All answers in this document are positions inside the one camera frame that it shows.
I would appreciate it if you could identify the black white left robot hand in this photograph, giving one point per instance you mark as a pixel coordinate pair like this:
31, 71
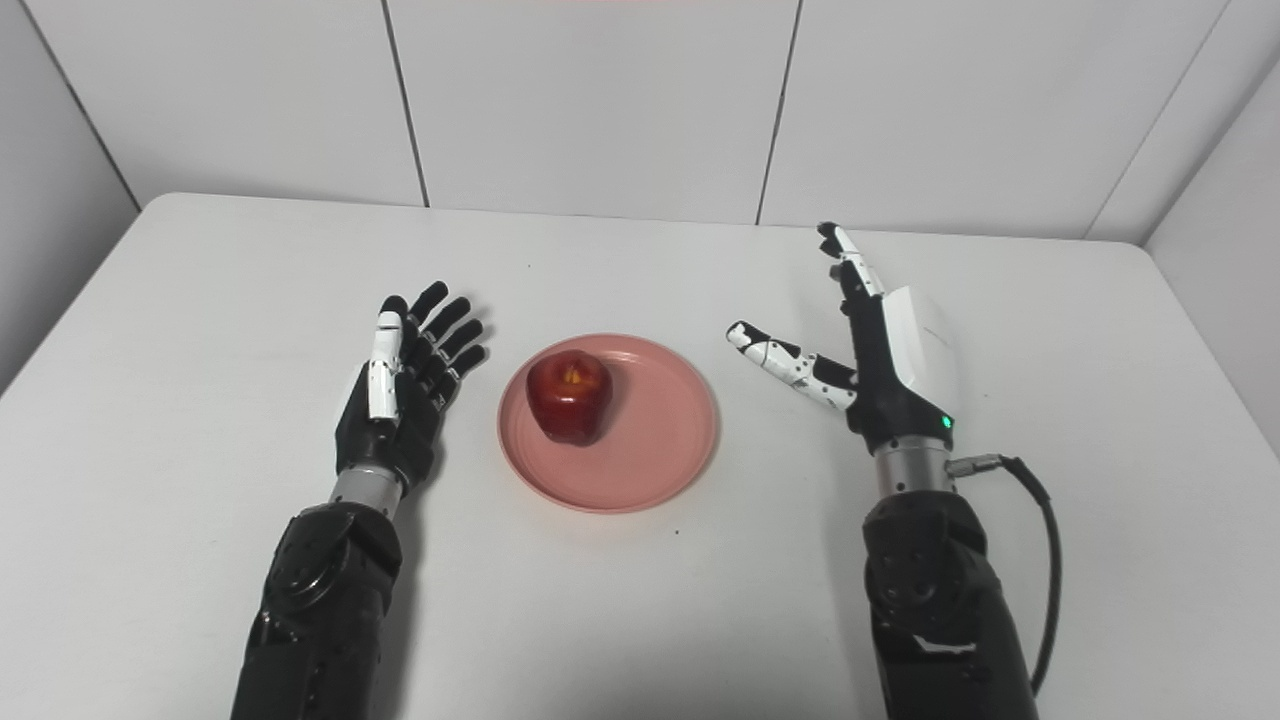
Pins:
400, 440

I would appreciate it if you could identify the pink plate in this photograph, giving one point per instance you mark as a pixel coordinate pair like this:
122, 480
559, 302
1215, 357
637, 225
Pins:
650, 440

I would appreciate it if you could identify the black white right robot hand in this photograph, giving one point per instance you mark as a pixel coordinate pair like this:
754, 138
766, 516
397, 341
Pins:
910, 370

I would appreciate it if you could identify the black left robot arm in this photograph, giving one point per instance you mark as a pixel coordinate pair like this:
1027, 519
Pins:
320, 600

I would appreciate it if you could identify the red apple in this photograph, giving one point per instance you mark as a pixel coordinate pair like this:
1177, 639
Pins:
570, 400

